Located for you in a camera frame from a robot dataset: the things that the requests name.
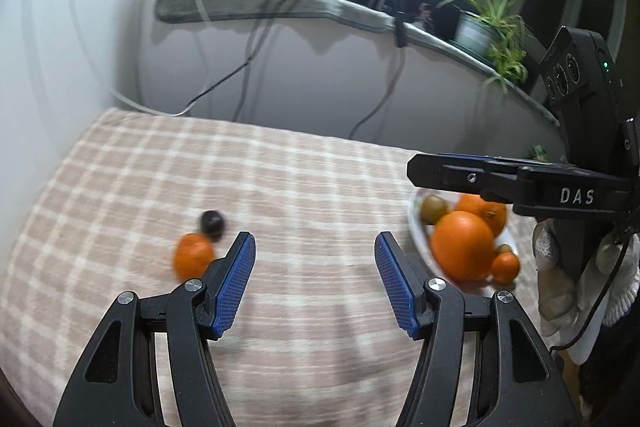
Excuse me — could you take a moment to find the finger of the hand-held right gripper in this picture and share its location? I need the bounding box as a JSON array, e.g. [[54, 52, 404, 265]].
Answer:
[[407, 155, 522, 204], [436, 152, 568, 168]]

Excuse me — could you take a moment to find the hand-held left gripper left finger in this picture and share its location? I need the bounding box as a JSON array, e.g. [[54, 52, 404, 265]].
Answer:
[[52, 231, 257, 427]]

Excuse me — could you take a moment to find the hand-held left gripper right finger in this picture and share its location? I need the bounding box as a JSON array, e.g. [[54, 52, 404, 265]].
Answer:
[[374, 230, 576, 427]]

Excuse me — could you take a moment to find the small tangerine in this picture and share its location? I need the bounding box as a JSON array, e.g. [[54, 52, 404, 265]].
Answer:
[[171, 232, 216, 281], [490, 252, 521, 285]]

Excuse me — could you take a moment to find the white floral plate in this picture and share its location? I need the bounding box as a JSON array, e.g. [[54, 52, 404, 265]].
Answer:
[[407, 188, 523, 295]]

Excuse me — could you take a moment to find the large orange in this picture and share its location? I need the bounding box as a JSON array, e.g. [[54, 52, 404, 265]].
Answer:
[[431, 210, 496, 283]]

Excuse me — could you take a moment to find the person's right hand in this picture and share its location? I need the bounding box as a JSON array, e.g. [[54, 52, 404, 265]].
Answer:
[[532, 217, 640, 365]]

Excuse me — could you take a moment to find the medium orange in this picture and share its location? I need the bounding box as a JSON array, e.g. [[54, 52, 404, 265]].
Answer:
[[456, 193, 509, 238]]

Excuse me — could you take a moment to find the dark plum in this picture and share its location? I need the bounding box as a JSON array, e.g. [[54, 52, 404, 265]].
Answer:
[[198, 209, 228, 242]]

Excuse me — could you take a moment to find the beige checked cloth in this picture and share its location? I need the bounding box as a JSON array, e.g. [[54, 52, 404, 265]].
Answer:
[[0, 107, 576, 427]]

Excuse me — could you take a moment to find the potted spider plant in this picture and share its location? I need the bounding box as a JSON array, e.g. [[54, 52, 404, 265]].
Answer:
[[435, 0, 536, 96]]

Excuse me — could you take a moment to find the small dark ornament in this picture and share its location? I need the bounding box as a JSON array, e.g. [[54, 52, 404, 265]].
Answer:
[[415, 2, 439, 30]]

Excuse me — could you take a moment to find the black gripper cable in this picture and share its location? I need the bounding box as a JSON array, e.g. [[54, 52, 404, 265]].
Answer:
[[550, 207, 639, 353]]

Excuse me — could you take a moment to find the white flat cable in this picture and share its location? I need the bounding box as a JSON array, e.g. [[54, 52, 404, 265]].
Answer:
[[111, 0, 207, 116]]

